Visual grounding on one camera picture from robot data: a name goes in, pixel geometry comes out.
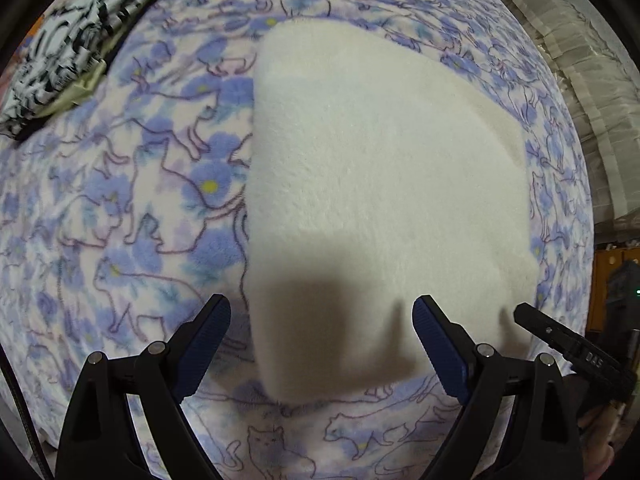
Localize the black cable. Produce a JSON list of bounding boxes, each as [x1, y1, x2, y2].
[[0, 349, 54, 480]]

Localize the black white patterned folded clothes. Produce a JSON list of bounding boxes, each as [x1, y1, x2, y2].
[[1, 0, 154, 141]]

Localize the blue cat print blanket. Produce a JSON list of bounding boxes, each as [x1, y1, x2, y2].
[[1, 0, 593, 479]]

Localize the white fleece cardigan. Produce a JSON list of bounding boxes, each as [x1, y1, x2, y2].
[[245, 18, 539, 404]]

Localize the wooden cabinet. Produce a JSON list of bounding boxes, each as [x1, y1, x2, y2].
[[586, 247, 639, 359]]

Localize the clear plastic storage bag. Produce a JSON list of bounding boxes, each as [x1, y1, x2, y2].
[[502, 0, 639, 234]]

